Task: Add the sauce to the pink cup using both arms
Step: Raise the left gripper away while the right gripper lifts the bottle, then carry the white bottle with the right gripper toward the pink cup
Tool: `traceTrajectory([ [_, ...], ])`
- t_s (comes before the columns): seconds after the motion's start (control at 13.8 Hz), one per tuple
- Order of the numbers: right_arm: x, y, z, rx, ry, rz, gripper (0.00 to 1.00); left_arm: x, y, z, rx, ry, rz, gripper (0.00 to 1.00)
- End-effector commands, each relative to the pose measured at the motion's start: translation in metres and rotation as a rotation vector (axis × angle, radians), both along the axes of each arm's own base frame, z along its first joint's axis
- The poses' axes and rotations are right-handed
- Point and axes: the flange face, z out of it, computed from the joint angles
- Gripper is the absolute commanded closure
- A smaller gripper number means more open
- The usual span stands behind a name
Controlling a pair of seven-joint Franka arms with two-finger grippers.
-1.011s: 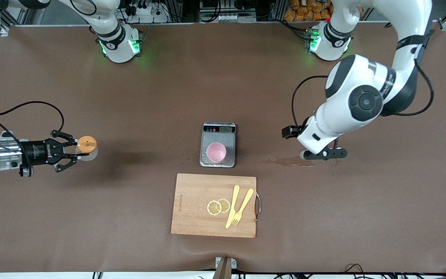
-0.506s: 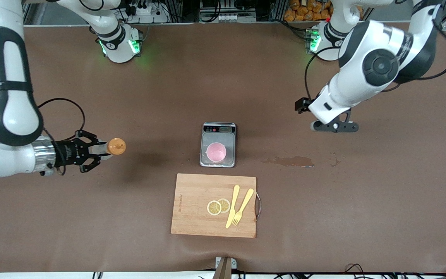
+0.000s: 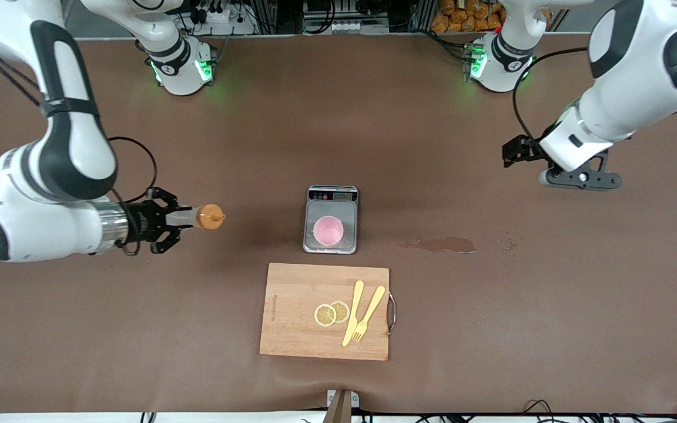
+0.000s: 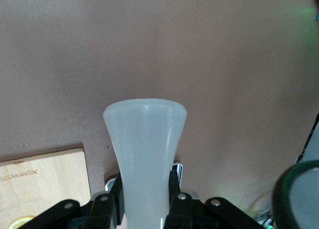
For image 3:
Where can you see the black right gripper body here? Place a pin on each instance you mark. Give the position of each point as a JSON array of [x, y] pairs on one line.
[[142, 222]]

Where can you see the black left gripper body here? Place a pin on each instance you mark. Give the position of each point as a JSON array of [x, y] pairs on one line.
[[528, 150]]

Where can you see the translucent sauce bottle orange cap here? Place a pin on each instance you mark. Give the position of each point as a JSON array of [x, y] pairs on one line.
[[209, 217]]

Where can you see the pink plastic cup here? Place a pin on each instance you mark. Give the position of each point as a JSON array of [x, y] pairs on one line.
[[328, 230]]

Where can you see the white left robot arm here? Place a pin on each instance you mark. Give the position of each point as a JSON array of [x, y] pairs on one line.
[[626, 88]]

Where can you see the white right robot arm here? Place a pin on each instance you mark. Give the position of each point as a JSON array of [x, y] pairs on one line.
[[39, 223]]

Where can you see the small liquid droplet splash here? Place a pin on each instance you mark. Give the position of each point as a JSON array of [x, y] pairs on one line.
[[509, 247]]

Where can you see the spilled brown liquid puddle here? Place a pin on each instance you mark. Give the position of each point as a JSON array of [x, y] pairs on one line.
[[444, 244]]

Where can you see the orange snack packets pile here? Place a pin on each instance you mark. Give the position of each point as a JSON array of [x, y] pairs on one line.
[[462, 14]]

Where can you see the silver digital kitchen scale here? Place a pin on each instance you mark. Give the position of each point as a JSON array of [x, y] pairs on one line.
[[315, 207]]

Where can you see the lemon slice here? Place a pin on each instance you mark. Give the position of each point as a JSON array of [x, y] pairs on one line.
[[324, 315]]

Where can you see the white power strip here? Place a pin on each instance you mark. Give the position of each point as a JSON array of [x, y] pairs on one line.
[[221, 14]]

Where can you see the yellow plastic knife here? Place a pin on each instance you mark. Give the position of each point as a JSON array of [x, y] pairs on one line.
[[355, 305]]

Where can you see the yellow plastic fork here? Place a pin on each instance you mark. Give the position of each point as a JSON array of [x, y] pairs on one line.
[[373, 305]]

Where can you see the white connector strip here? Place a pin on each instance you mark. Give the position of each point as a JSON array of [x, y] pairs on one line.
[[344, 26]]

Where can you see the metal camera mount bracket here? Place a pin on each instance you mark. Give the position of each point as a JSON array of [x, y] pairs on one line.
[[341, 405]]

